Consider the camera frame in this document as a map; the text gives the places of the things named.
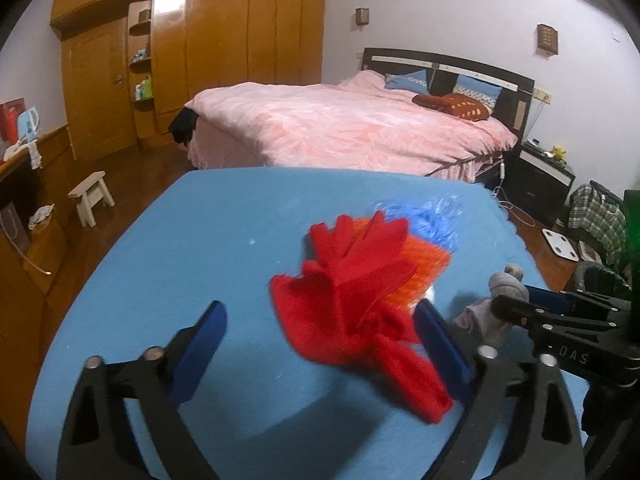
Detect dark wooden bed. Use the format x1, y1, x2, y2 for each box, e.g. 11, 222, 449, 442
170, 47, 536, 183

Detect blue plastic bag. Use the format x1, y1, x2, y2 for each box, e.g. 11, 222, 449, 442
370, 195, 466, 253

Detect red gloves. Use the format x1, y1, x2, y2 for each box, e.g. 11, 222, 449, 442
270, 212, 456, 426

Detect wooden door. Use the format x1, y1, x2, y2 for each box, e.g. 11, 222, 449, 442
60, 17, 138, 161

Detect dark nightstand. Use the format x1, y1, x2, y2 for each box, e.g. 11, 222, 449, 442
502, 141, 577, 223

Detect white floor cable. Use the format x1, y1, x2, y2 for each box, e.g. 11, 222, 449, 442
492, 187, 536, 226

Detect wooden wardrobe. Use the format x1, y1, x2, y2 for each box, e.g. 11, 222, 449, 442
50, 0, 328, 161

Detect plaid cloth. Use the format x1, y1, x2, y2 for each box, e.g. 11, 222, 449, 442
567, 185, 627, 266

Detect grey sock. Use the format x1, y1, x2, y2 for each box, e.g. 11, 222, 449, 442
452, 264, 528, 348

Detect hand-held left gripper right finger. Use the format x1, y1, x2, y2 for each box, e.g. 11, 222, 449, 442
415, 299, 587, 480

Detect red picture box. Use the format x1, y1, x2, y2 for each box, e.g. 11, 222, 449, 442
0, 99, 26, 143

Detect white bathroom scale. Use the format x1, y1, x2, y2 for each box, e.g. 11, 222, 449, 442
542, 227, 581, 261

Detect blue pillow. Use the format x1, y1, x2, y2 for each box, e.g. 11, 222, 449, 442
385, 70, 428, 92
457, 75, 503, 108

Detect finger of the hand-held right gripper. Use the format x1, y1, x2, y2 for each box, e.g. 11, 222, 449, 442
492, 296, 553, 342
525, 284, 631, 312

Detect large wall lamp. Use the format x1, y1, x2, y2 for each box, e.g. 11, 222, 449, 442
537, 23, 559, 54

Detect blue felt table cloth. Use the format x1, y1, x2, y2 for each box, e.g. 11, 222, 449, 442
27, 167, 591, 480

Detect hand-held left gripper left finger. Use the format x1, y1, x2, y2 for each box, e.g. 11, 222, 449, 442
56, 300, 228, 480

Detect pink blanket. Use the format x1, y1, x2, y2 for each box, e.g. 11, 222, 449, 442
185, 71, 518, 183

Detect light blue kettle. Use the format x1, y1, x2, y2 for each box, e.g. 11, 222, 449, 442
17, 106, 41, 142

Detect small wooden stool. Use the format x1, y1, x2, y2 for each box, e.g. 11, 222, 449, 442
67, 171, 115, 228

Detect brown dotted pillow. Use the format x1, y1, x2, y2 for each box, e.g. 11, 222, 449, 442
412, 92, 491, 122

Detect black cloth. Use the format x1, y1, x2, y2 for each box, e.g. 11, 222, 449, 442
169, 107, 201, 146

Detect orange mesh bag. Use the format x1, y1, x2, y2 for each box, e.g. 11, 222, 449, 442
350, 217, 451, 311

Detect wooden side cabinet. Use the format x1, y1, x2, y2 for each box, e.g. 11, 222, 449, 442
0, 127, 71, 436

